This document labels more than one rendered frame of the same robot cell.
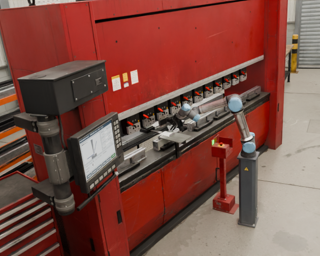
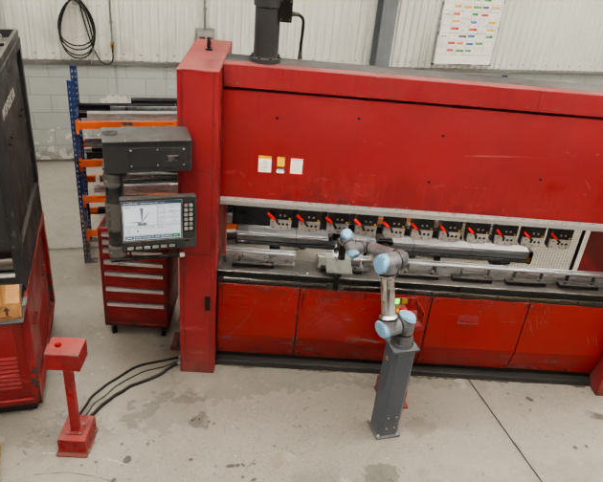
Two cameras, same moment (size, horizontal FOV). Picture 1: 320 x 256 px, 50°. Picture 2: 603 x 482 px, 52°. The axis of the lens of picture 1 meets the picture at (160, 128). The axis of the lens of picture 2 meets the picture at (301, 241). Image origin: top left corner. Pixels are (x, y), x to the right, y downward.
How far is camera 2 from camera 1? 2.68 m
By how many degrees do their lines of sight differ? 40
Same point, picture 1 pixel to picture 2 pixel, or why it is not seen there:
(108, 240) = (187, 317)
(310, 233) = not seen: outside the picture
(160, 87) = (341, 192)
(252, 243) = (346, 448)
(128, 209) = (235, 305)
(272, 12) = not seen: outside the picture
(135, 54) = (304, 141)
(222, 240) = (326, 419)
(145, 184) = (268, 293)
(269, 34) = not seen: outside the picture
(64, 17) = (180, 81)
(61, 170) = (111, 220)
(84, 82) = (148, 153)
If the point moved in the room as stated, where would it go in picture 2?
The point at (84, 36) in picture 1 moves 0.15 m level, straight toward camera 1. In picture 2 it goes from (200, 106) to (182, 111)
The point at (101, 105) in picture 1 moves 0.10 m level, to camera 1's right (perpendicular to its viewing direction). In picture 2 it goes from (209, 182) to (218, 187)
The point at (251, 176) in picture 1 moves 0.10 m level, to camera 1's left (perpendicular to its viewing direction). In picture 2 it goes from (388, 371) to (376, 362)
